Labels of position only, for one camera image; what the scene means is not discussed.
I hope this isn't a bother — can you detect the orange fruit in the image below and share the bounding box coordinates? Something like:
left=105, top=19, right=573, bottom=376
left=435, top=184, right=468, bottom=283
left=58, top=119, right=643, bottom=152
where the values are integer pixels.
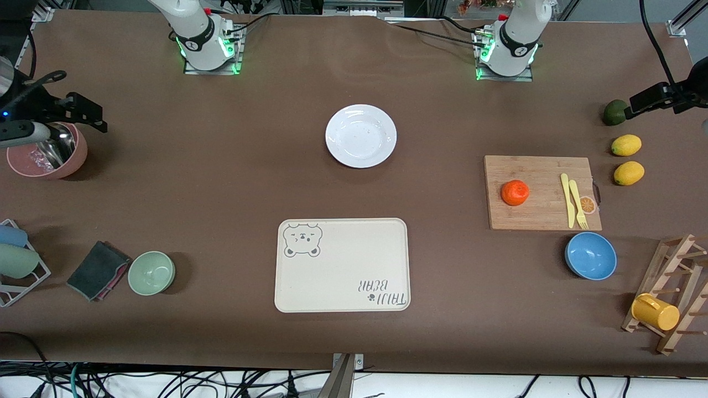
left=502, top=180, right=530, bottom=206

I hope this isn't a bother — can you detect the white round plate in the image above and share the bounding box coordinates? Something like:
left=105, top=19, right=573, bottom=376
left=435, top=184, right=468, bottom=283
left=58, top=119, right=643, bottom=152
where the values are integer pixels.
left=325, top=104, right=398, bottom=169

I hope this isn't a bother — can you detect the green avocado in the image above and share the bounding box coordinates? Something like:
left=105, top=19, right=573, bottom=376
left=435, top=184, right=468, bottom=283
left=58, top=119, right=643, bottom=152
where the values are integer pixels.
left=602, top=99, right=629, bottom=127

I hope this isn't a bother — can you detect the metal scoop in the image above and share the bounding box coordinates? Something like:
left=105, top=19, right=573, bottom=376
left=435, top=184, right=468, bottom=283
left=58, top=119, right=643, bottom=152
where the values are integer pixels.
left=34, top=126, right=77, bottom=169

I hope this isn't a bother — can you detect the pink bowl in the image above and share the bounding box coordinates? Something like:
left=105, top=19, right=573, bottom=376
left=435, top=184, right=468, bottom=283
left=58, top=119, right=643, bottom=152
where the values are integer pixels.
left=7, top=123, right=88, bottom=180

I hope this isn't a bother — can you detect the yellow lemon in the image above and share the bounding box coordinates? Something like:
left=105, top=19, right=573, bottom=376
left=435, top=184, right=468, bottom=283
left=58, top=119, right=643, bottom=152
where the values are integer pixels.
left=611, top=134, right=643, bottom=157
left=613, top=161, right=645, bottom=186

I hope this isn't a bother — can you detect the yellow plastic fork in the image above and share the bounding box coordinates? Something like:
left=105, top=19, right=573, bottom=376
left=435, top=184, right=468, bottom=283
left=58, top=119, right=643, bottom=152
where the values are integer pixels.
left=569, top=180, right=589, bottom=230

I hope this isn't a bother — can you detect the yellow plastic knife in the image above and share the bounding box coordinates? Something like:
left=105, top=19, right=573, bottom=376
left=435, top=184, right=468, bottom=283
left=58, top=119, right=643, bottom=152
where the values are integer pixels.
left=560, top=173, right=576, bottom=229

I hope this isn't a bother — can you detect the blue cup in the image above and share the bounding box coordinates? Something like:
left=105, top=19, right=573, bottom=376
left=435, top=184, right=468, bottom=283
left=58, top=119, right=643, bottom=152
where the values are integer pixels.
left=0, top=225, right=28, bottom=248

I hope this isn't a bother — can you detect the brown table cover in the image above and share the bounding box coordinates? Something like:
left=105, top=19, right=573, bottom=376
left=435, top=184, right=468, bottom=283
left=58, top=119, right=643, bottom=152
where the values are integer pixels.
left=0, top=8, right=708, bottom=378

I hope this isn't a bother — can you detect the dark grey folded cloth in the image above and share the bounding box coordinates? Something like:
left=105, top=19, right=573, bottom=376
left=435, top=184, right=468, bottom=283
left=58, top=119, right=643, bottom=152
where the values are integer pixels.
left=66, top=240, right=132, bottom=302

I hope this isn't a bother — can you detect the wooden peg rack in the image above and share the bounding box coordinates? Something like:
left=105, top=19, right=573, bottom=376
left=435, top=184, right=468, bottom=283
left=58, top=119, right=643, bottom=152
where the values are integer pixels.
left=621, top=234, right=708, bottom=355

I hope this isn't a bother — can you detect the pale green cup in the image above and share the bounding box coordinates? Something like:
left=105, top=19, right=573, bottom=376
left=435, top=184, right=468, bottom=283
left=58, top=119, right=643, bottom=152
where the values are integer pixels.
left=0, top=243, right=40, bottom=279

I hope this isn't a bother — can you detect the blue bowl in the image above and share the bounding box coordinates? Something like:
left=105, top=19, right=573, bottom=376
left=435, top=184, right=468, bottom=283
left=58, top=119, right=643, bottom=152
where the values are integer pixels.
left=565, top=232, right=618, bottom=281

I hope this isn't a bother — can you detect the wooden cutting board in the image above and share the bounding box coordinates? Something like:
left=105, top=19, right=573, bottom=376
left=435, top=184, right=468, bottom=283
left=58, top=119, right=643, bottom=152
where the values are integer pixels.
left=484, top=155, right=603, bottom=231

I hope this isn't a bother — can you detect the pink folded cloth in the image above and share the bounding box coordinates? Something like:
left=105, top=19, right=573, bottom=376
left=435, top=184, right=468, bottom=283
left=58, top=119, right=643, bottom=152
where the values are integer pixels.
left=94, top=257, right=132, bottom=302

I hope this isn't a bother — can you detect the pale green bowl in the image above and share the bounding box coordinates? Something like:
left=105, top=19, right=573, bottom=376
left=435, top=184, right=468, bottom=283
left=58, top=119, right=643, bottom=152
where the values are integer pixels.
left=128, top=251, right=176, bottom=296

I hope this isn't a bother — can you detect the yellow mug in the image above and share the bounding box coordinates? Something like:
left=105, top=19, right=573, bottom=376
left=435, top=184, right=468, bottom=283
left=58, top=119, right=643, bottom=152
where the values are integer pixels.
left=631, top=293, right=680, bottom=332

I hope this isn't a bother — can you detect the cream bear print tray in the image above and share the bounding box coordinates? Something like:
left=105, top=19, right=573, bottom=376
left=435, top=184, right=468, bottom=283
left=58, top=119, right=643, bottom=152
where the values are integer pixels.
left=274, top=218, right=411, bottom=313

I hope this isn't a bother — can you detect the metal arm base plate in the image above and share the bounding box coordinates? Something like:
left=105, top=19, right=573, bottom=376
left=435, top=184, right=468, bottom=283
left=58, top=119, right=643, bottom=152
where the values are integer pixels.
left=473, top=28, right=534, bottom=82
left=184, top=25, right=244, bottom=75

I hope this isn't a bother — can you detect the white wire cup rack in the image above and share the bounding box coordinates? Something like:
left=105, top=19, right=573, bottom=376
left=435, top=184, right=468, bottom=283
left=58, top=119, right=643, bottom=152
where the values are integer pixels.
left=0, top=219, right=51, bottom=308

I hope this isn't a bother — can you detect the silver aluminium frame rail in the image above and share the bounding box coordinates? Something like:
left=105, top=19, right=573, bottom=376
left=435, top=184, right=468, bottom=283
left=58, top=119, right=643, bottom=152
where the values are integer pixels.
left=324, top=0, right=404, bottom=17

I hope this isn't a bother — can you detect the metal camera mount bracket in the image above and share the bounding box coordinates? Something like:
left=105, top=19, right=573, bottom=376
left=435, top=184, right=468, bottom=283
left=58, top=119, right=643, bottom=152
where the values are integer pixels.
left=318, top=353, right=365, bottom=398

